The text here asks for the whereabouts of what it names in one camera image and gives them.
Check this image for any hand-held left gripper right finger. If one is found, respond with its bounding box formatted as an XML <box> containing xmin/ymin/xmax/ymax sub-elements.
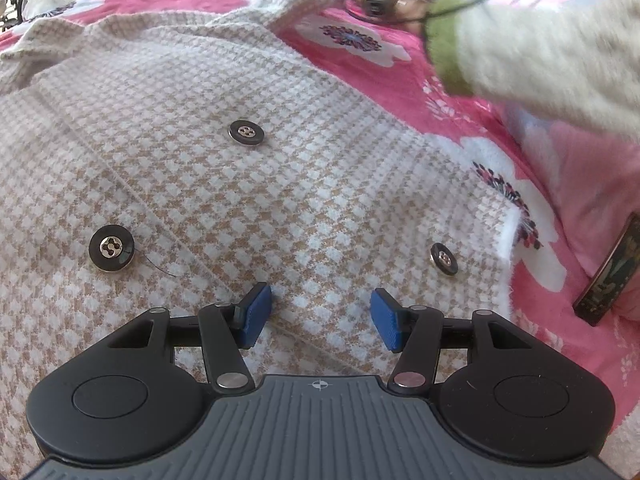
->
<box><xmin>370</xmin><ymin>287</ymin><xmax>538</xmax><ymax>395</ymax></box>

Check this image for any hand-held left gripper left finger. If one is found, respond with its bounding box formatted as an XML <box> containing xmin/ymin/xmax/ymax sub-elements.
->
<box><xmin>105</xmin><ymin>282</ymin><xmax>273</xmax><ymax>395</ymax></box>

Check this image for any beige white houndstooth coat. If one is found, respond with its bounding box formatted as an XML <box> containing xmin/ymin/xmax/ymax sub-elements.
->
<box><xmin>0</xmin><ymin>0</ymin><xmax>521</xmax><ymax>480</ymax></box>

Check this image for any person's right forearm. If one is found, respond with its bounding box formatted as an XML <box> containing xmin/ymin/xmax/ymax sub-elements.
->
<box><xmin>422</xmin><ymin>0</ymin><xmax>640</xmax><ymax>143</ymax></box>

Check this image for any pink floral blanket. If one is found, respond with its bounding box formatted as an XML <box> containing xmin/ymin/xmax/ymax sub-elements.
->
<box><xmin>0</xmin><ymin>0</ymin><xmax>640</xmax><ymax>480</ymax></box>

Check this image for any dark gold-edged object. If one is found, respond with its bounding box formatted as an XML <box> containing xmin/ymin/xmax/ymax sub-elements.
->
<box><xmin>572</xmin><ymin>212</ymin><xmax>640</xmax><ymax>328</ymax></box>

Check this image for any white bag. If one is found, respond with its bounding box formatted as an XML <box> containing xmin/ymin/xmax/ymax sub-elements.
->
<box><xmin>22</xmin><ymin>0</ymin><xmax>68</xmax><ymax>18</ymax></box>

